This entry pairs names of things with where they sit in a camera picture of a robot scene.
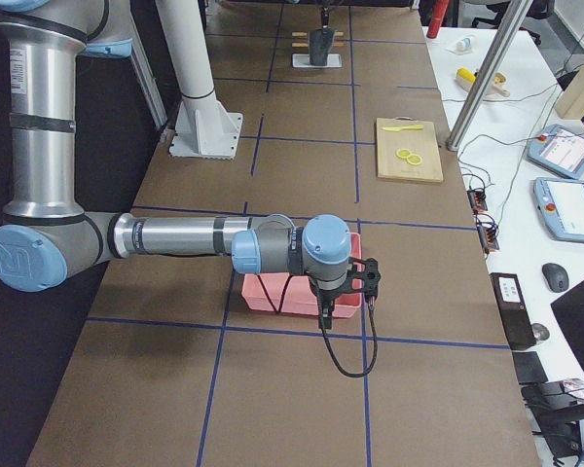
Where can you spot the lemon slice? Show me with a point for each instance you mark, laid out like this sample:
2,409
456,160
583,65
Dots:
414,160
403,153

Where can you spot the pink plastic bin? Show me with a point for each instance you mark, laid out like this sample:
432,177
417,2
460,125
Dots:
264,292

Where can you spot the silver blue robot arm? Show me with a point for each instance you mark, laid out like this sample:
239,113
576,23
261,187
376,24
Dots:
47,236

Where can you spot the red bottle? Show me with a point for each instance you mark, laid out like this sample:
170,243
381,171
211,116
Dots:
439,10

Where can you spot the aluminium frame post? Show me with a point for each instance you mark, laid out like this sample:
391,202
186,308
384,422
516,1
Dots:
504,35

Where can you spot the blue teach pendant far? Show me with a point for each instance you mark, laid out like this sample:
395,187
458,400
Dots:
559,150

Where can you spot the grey wiping cloth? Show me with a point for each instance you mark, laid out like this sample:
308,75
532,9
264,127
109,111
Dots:
320,41

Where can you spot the black box with label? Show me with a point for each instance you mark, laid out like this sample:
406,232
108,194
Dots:
512,310

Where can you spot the yellow plastic knife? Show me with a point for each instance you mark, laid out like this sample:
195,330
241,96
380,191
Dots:
402,128

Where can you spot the blue teach pendant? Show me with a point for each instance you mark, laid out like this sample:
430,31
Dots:
561,207
559,150

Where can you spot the wooden cutting board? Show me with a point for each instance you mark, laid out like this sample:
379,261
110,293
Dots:
423,143

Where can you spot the white small bottle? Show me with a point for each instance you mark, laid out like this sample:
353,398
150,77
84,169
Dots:
464,45

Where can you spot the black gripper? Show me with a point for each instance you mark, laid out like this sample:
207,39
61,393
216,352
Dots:
326,293

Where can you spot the orange black electronics module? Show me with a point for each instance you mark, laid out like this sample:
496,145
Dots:
488,232
477,199

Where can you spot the black computer mouse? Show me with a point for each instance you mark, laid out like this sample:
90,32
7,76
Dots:
556,277

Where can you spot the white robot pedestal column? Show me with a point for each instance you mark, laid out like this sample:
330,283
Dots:
203,128

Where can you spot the blue teach pendant near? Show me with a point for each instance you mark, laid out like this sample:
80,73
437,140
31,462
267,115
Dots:
561,207

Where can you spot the white rectangular tray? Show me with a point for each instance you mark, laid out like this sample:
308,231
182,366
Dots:
305,61

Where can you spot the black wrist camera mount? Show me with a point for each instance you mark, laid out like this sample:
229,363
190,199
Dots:
363,276

